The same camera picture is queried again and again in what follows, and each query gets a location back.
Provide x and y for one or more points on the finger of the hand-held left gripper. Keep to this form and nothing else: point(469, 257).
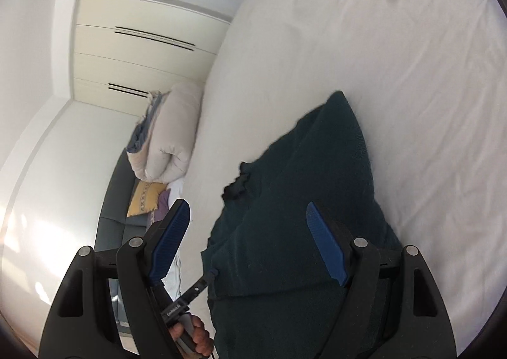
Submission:
point(200, 283)

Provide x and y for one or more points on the person's left hand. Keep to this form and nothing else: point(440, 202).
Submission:
point(200, 337)

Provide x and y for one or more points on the cream wardrobe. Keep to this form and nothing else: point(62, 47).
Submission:
point(150, 53)

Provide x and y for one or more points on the grey padded headboard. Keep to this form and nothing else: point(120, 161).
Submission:
point(115, 232)

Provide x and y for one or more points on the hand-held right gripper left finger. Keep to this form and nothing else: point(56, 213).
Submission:
point(170, 240)

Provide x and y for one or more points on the purple patterned pillow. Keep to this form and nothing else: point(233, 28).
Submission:
point(161, 204)

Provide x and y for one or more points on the dark green towel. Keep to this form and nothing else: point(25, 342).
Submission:
point(285, 200)

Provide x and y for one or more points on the yellow patterned pillow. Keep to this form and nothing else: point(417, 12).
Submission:
point(144, 198)

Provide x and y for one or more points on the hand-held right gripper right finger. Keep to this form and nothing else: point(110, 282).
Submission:
point(326, 242)

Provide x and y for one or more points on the white bed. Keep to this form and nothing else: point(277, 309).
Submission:
point(356, 46)

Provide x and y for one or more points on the rolled beige duvet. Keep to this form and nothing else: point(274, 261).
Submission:
point(176, 133)

